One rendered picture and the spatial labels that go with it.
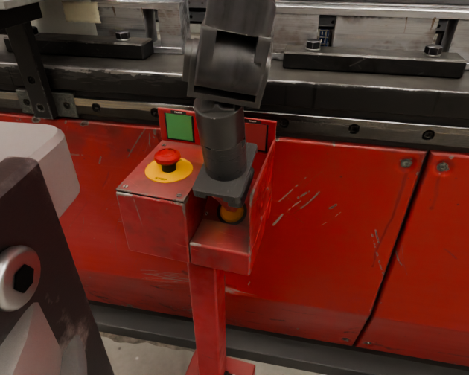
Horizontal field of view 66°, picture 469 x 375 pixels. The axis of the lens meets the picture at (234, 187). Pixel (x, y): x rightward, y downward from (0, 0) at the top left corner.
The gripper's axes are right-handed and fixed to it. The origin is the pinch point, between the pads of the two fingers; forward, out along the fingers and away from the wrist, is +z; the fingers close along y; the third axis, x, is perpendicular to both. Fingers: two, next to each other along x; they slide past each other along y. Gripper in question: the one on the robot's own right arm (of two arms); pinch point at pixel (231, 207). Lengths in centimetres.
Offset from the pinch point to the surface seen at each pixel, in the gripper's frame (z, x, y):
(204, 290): 18.1, 4.7, -6.6
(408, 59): -10.4, -23.5, 28.9
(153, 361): 73, 28, -10
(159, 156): -8.1, 10.4, 0.7
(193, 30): 175, 176, 393
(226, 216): 1.3, 0.6, -1.0
